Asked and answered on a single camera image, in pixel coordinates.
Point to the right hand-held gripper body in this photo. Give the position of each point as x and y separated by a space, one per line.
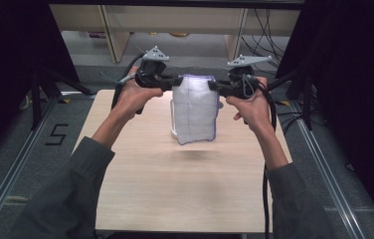
241 74

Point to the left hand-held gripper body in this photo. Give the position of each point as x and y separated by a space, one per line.
150 70

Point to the white cloth with purple trim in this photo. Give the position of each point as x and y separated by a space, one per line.
195 111

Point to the person's left hand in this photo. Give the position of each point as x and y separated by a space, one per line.
133 96

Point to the person's right hand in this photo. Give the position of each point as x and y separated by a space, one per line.
253 109

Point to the yellow object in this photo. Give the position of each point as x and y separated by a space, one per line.
179 34

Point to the wooden shelf unit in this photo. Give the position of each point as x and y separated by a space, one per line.
175 20

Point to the black metal stand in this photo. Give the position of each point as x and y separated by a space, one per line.
42 89
302 93

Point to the black curtain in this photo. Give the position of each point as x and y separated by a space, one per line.
354 83
12 59

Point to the metal floor rail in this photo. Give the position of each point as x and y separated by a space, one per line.
327 172
12 172

